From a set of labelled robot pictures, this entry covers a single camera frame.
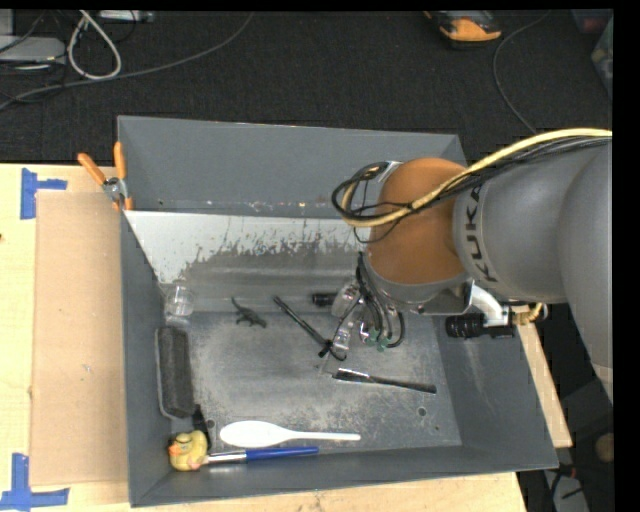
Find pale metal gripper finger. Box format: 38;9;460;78
330;282;362;319
331;324;354;354

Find thin black stick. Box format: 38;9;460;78
272;295;335;359

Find black and silver flat tool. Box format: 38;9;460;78
331;368;438;395

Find grey metal bin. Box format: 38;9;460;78
115;115;560;507

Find black toy lizard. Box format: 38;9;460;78
230;297;268;330

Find white plastic spoon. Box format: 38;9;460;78
218;419;362;450

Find clear plastic cup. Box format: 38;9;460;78
163;283;197;321

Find yellow rubber duck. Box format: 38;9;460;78
167;429;210;473

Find brown cardboard board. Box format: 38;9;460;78
28;189;132;489

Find black cylinder on white bracket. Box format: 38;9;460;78
444;283;517;341

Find blue handled brush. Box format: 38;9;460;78
199;445;320;467

